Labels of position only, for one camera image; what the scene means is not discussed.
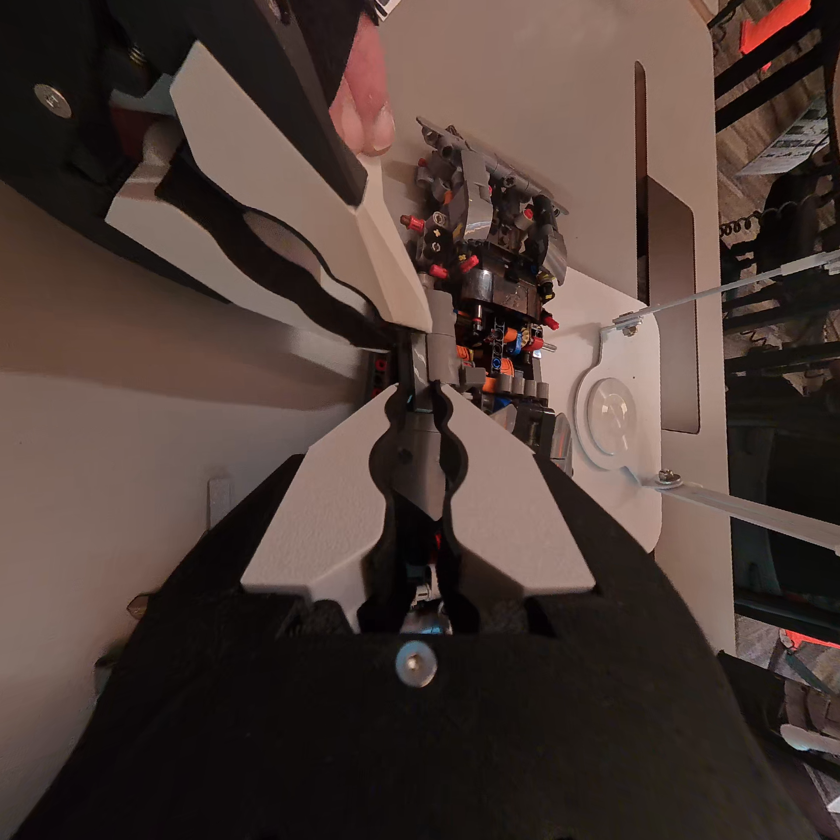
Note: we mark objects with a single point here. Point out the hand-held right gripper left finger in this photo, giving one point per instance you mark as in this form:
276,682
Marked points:
315,525

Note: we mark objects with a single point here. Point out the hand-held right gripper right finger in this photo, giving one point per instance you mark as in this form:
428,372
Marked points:
525,525

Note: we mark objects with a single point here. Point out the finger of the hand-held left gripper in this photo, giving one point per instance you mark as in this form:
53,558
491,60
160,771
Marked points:
197,262
262,151

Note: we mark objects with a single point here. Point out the grey lego car model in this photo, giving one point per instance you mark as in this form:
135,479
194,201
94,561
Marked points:
479,210

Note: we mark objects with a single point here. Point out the person's left hand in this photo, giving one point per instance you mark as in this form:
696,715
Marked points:
364,98

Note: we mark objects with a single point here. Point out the white desk lamp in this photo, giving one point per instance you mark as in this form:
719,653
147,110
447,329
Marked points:
630,499

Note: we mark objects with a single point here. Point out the printed paper sheet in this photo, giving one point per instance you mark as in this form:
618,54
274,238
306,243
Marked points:
787,141

